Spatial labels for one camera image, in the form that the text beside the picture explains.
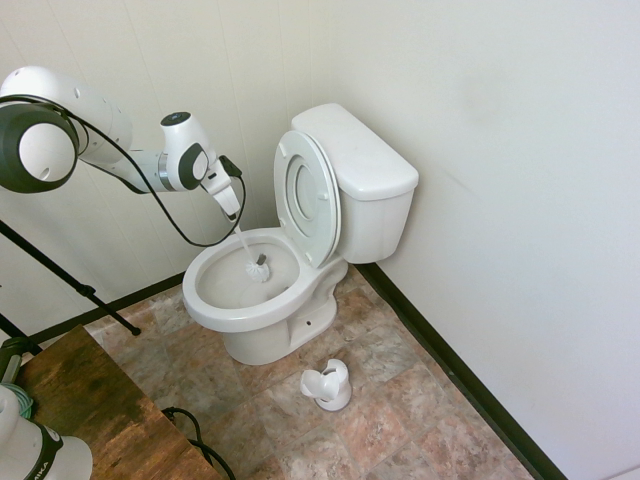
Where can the white tank lid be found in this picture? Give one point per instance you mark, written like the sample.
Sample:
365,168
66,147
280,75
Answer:
360,150

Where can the dark wooden table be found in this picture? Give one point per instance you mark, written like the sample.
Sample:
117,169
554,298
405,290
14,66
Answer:
100,400

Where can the white toilet brush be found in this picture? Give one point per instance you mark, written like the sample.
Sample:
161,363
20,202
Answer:
257,270

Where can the black camera tripod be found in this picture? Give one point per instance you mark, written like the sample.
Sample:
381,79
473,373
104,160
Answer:
65,275

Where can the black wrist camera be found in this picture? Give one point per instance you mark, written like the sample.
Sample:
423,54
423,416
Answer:
231,166

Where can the black rubber baseboard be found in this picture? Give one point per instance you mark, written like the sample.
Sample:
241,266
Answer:
450,360
140,295

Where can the white toilet brush holder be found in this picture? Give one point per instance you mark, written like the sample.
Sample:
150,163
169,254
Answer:
330,387

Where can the white toilet bowl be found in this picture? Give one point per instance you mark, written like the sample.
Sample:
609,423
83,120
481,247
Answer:
250,320

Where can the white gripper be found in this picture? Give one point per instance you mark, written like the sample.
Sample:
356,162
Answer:
222,190

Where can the white toilet seat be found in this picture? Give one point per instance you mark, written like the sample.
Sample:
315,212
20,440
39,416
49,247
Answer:
285,200

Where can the white toilet tank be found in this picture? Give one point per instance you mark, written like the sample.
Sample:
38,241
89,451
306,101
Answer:
375,225

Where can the white toilet lid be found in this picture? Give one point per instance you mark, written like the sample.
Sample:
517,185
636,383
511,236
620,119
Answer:
310,192

